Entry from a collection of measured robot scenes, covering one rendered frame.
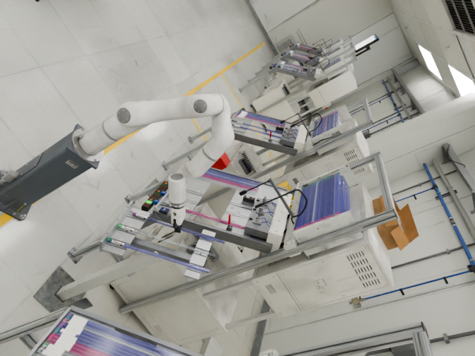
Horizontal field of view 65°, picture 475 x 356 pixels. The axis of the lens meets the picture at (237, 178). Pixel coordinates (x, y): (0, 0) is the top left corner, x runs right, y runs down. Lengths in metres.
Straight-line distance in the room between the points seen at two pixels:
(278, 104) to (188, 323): 4.70
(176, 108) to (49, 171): 0.83
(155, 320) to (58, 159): 1.30
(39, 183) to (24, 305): 0.68
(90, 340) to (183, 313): 1.13
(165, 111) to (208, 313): 1.39
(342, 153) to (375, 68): 7.44
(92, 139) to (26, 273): 0.92
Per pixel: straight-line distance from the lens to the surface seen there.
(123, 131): 1.94
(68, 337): 1.63
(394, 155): 5.28
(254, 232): 2.13
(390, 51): 10.67
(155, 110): 1.77
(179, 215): 1.89
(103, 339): 1.61
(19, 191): 2.43
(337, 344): 1.45
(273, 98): 6.66
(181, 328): 2.77
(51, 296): 2.55
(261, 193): 2.58
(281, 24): 10.61
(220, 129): 1.65
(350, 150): 3.37
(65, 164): 2.13
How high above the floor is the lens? 2.09
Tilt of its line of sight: 25 degrees down
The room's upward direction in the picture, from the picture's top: 65 degrees clockwise
